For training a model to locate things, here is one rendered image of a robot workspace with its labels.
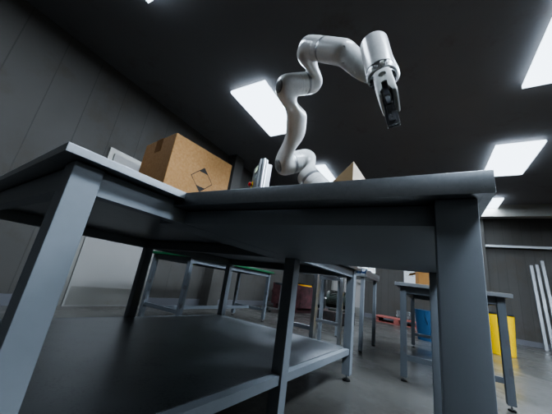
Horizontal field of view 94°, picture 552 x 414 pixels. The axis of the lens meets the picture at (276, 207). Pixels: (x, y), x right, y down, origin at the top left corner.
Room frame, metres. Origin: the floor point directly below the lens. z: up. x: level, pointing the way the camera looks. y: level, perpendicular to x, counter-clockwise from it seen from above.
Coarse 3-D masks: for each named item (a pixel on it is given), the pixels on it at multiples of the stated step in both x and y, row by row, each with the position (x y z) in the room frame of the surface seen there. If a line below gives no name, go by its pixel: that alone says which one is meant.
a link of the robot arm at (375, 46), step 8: (376, 32) 0.58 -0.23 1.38; (368, 40) 0.59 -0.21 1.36; (376, 40) 0.58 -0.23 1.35; (384, 40) 0.58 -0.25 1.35; (360, 48) 0.64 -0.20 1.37; (368, 48) 0.60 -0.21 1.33; (376, 48) 0.58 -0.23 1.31; (384, 48) 0.57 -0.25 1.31; (368, 56) 0.60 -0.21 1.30; (376, 56) 0.58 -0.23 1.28; (384, 56) 0.57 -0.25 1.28; (392, 56) 0.58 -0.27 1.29; (368, 64) 0.60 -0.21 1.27
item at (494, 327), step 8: (496, 320) 4.54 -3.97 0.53; (512, 320) 4.47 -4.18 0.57; (496, 328) 4.55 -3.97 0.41; (512, 328) 4.47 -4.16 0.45; (496, 336) 4.57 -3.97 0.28; (512, 336) 4.48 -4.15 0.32; (496, 344) 4.58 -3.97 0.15; (512, 344) 4.48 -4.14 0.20; (496, 352) 4.60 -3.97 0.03; (512, 352) 4.49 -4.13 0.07
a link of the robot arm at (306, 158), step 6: (300, 150) 1.23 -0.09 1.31; (306, 150) 1.24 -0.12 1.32; (300, 156) 1.21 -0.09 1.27; (306, 156) 1.22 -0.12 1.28; (312, 156) 1.21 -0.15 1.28; (300, 162) 1.22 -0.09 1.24; (306, 162) 1.23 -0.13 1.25; (312, 162) 1.19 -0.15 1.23; (300, 168) 1.25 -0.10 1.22; (306, 168) 1.16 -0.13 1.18; (312, 168) 1.16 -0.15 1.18; (300, 174) 1.18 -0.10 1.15; (306, 174) 1.15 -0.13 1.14; (300, 180) 1.19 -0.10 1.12
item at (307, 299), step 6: (276, 288) 7.29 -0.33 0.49; (300, 288) 6.71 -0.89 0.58; (306, 288) 6.87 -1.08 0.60; (312, 288) 7.05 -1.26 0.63; (276, 294) 7.27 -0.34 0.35; (300, 294) 6.71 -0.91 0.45; (306, 294) 6.89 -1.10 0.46; (276, 300) 7.25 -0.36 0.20; (300, 300) 6.71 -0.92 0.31; (306, 300) 6.90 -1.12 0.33; (276, 306) 7.28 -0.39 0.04; (300, 306) 6.73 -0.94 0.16; (306, 306) 6.92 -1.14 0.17; (300, 312) 6.90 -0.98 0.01; (306, 312) 7.10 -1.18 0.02
